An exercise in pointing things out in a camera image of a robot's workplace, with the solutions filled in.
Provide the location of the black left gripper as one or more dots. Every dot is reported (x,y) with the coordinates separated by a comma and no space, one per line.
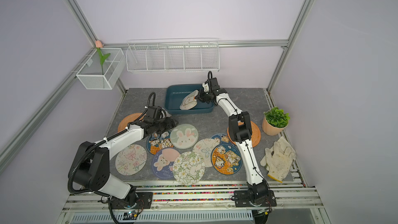
(170,124)

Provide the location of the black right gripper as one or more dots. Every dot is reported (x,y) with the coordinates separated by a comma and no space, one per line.
(199,96)

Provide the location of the white sheep coaster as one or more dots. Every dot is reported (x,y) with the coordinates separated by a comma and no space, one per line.
(189,102)

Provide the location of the green bunny coaster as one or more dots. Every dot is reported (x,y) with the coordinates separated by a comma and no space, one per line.
(184,136)

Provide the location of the teal plastic storage box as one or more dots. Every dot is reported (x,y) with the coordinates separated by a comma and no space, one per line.
(181,99)

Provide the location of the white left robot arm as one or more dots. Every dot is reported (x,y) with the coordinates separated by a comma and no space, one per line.
(90,170)

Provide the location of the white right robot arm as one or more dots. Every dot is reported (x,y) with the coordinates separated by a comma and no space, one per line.
(240,131)

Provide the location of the white mesh box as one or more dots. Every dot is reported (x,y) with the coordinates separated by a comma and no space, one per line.
(90,74)

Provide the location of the white butterfly coaster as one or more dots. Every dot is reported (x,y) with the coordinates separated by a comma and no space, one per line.
(204,148)

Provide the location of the purple pink bunny coaster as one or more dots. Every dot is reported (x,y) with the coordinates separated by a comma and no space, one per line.
(163,162)

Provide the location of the small blue coaster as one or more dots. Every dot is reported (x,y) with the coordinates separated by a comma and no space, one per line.
(221,138)

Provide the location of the orange coaster left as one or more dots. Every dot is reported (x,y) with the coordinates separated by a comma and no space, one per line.
(130,118)

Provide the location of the white pink floral coaster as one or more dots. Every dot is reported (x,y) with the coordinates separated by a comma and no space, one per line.
(131,160)

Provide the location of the orange blue bears coaster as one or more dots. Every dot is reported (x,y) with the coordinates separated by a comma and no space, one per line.
(226,159)

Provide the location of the orange coaster right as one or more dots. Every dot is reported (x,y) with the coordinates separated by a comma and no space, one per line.
(255,137)

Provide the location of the green potted plant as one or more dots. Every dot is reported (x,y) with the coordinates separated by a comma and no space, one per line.
(275,120)

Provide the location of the pink artificial tulip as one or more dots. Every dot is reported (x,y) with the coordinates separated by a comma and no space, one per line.
(102,57)

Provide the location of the white wire basket shelf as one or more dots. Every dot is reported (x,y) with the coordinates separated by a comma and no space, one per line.
(173,55)

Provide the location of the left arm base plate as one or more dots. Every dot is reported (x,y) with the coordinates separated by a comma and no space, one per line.
(136,200)

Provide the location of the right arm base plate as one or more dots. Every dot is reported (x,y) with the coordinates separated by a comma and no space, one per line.
(246,198)

